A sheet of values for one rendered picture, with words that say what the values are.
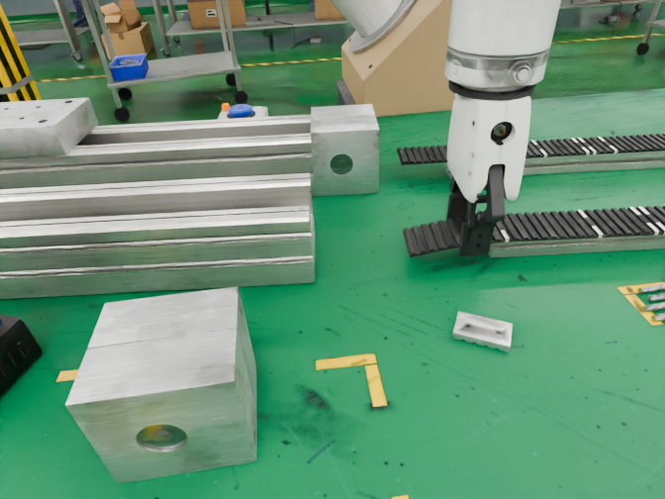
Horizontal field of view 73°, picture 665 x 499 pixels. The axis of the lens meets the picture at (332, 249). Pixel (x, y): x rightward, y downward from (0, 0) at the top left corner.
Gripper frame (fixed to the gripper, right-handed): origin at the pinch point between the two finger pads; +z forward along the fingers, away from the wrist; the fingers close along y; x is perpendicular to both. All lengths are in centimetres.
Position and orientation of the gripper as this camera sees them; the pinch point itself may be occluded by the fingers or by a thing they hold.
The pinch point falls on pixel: (468, 224)
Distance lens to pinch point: 51.9
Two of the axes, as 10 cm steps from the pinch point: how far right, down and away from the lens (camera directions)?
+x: -10.0, 0.5, 0.1
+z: 0.4, 8.0, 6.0
